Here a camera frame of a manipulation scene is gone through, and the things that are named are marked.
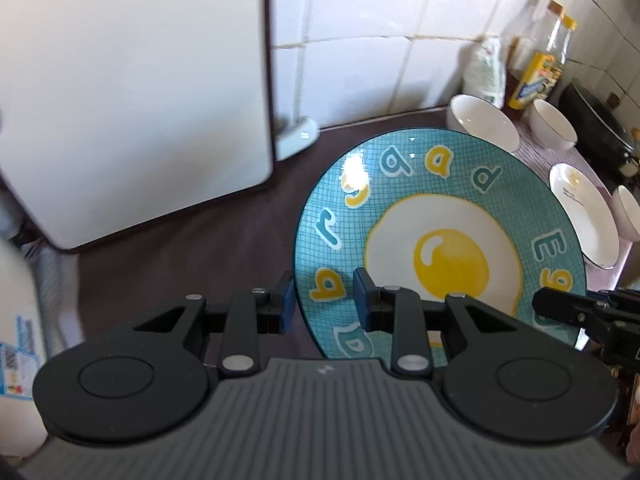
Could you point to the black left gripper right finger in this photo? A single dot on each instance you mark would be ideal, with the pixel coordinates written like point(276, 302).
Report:
point(397, 311)

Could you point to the black wok on stove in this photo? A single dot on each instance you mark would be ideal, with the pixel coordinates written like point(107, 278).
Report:
point(601, 139)

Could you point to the vinegar bottle green label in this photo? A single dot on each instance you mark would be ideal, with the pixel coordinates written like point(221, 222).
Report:
point(562, 45)

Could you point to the white cutting board stand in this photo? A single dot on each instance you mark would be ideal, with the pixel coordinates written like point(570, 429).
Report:
point(296, 138)

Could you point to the white sun print plate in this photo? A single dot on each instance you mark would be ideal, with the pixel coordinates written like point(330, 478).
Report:
point(589, 215)

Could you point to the white rice cooker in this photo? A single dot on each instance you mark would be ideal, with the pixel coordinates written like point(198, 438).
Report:
point(22, 355)

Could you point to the teal fried egg plate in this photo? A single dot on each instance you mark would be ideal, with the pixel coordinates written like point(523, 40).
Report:
point(435, 211)

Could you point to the white ribbed bowl dark rim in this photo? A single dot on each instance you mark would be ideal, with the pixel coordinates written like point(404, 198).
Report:
point(626, 213)

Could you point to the small white ribbed bowl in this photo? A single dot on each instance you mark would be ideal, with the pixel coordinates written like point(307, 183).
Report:
point(550, 127)

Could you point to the white plastic seasoning bag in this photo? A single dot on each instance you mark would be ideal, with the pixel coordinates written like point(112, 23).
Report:
point(485, 74)

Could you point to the white cutting board brown rim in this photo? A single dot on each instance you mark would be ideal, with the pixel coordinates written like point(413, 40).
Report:
point(118, 112)

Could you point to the striped purple table cloth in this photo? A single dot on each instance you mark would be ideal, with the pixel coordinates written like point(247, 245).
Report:
point(541, 160)

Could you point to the large white ribbed bowl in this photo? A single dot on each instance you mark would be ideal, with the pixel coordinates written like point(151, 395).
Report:
point(476, 117)

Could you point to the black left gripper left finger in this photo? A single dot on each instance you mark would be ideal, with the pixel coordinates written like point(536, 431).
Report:
point(259, 311)

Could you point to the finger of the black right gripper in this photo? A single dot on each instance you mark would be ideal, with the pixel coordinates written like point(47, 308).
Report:
point(565, 307)

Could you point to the cooking wine bottle yellow label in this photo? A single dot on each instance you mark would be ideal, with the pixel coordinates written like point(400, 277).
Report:
point(531, 64)

